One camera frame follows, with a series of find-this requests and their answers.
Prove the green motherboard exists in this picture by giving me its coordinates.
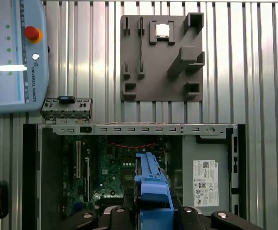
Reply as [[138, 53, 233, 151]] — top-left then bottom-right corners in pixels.
[[62, 135, 178, 216]]

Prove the grey power supply unit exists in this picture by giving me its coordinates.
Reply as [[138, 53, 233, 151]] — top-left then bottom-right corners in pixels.
[[181, 135, 233, 213]]

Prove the CPU socket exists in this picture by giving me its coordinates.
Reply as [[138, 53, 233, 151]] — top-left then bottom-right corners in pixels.
[[119, 167, 136, 189]]

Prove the black graphics card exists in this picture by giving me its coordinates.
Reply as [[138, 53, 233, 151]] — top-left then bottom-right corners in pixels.
[[42, 128, 63, 216]]

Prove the thin red wire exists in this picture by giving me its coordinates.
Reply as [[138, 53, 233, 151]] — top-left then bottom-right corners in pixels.
[[106, 140, 158, 148]]

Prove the hard disk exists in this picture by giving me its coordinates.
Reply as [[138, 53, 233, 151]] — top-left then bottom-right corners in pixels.
[[133, 152, 179, 230]]

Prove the black PC case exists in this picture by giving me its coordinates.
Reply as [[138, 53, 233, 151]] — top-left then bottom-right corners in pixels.
[[22, 123, 247, 230]]

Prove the silver CPU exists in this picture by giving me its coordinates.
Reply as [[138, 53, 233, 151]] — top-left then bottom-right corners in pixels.
[[155, 23, 172, 38]]

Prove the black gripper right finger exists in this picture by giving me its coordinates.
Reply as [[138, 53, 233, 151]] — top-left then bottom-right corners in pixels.
[[169, 189, 265, 230]]

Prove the pale blue teach pendant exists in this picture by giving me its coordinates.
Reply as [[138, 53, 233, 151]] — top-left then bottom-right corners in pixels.
[[0, 0, 50, 113]]

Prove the black expansion slot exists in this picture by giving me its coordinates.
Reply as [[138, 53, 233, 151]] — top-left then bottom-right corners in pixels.
[[84, 157, 91, 203]]

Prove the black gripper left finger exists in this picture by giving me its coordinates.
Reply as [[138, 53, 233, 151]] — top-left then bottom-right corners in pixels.
[[59, 186, 139, 230]]

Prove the grey parts rack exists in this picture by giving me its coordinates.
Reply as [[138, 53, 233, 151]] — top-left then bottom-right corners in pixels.
[[120, 11, 204, 102]]

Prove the white expansion slot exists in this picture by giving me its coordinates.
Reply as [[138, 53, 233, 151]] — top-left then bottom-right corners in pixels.
[[76, 140, 81, 179]]

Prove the grey card retainer bracket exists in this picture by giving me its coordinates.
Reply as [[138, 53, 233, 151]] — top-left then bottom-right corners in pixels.
[[40, 96, 93, 125]]

